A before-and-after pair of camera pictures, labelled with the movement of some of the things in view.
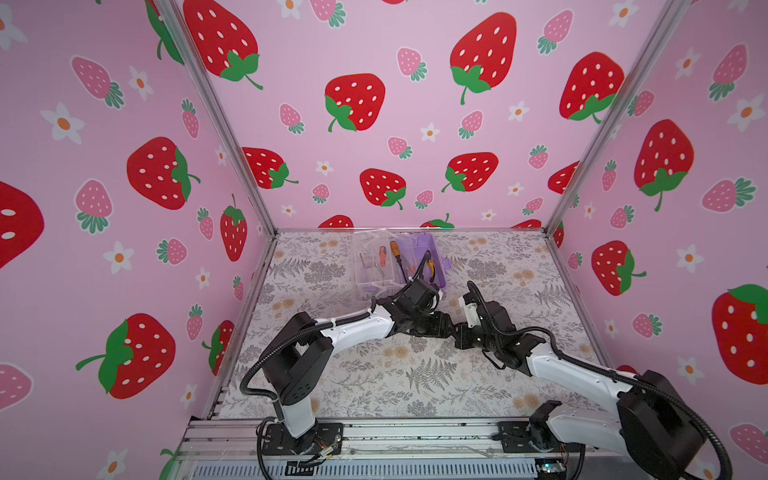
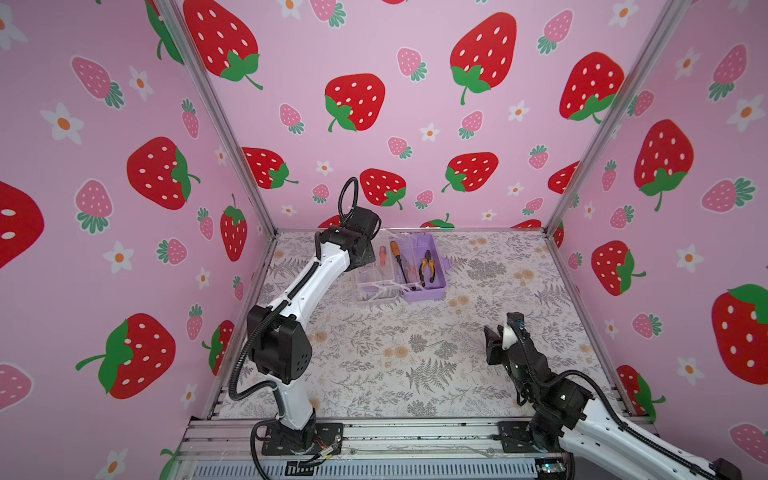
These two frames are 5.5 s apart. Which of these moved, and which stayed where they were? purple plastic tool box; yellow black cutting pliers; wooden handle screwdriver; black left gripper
Moved: black left gripper
Stayed: yellow black cutting pliers; purple plastic tool box; wooden handle screwdriver
